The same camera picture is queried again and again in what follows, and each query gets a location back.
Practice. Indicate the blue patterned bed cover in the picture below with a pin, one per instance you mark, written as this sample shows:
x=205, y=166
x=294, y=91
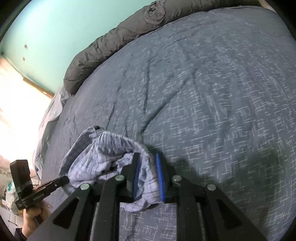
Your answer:
x=213, y=92

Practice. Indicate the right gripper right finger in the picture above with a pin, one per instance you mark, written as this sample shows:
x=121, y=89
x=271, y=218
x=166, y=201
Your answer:
x=174, y=188

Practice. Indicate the light grey bed sheet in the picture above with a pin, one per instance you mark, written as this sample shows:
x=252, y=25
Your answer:
x=46, y=128

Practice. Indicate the blue plaid boxer shorts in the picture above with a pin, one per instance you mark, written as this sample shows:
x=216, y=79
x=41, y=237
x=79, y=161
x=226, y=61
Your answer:
x=98, y=155

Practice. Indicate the person's left hand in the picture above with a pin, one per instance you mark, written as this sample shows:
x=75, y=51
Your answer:
x=30, y=223

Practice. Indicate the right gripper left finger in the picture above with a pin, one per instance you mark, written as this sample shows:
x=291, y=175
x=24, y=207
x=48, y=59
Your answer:
x=121, y=188

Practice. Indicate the rolled dark grey duvet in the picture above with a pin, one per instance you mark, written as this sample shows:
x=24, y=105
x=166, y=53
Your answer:
x=143, y=21

